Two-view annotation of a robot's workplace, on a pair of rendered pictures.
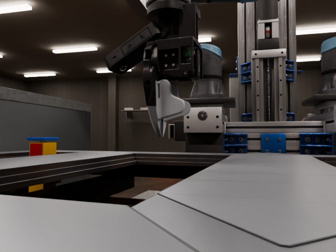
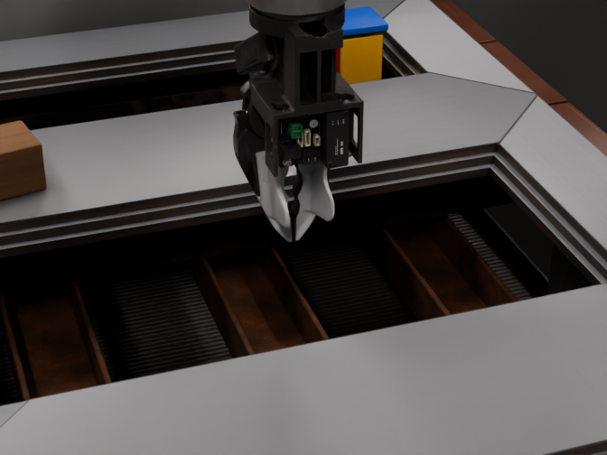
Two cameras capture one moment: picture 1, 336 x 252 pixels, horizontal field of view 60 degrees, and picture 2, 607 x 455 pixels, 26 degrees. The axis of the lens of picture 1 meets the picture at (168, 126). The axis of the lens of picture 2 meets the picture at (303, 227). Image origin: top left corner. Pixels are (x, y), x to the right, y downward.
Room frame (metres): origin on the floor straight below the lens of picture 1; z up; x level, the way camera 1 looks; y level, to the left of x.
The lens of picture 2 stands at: (-0.07, -0.73, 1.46)
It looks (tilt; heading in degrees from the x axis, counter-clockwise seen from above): 31 degrees down; 53
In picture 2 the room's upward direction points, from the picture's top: straight up
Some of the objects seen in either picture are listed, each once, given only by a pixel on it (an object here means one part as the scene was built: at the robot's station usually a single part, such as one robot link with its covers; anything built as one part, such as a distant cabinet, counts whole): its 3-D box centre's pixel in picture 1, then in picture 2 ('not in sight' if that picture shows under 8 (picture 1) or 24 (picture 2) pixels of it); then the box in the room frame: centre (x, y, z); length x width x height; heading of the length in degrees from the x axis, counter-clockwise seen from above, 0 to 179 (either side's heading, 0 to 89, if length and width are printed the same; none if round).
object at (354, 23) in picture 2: (43, 141); (354, 26); (0.83, 0.36, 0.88); 0.06 x 0.06 x 0.02; 71
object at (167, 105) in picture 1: (167, 107); (280, 204); (0.46, 0.00, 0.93); 0.06 x 0.03 x 0.09; 71
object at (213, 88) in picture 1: (207, 89); not in sight; (1.21, -0.17, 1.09); 0.15 x 0.15 x 0.10
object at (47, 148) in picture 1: (42, 176); (352, 105); (0.83, 0.36, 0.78); 0.05 x 0.05 x 0.19; 71
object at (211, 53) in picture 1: (206, 61); not in sight; (1.21, -0.16, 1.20); 0.13 x 0.12 x 0.14; 87
